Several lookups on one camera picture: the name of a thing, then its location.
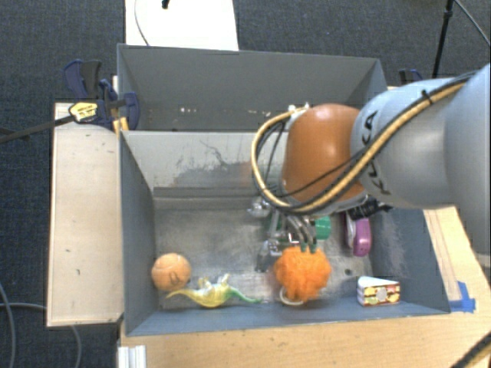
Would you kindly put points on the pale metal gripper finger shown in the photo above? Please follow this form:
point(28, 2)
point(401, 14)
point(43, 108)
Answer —
point(265, 258)

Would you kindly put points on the orange mesh bath sponge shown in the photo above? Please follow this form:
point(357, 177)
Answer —
point(303, 272)

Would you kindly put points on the green plastic cup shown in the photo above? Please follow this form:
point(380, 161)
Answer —
point(323, 227)

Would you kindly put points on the grey metal bin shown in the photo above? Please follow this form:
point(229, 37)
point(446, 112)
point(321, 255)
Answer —
point(215, 221)

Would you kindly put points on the yellow-green toy dinosaur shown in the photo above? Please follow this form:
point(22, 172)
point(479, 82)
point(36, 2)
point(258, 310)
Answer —
point(213, 295)

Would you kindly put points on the orange ball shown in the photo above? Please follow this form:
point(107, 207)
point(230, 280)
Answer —
point(170, 271)

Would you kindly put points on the toy cake slice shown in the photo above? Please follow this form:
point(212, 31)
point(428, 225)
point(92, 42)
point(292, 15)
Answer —
point(377, 291)

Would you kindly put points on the pale wood board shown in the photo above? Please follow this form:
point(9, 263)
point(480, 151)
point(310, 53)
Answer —
point(84, 221)

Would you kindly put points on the black cylinder on white bracket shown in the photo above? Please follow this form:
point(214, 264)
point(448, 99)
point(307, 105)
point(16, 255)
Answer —
point(366, 209)

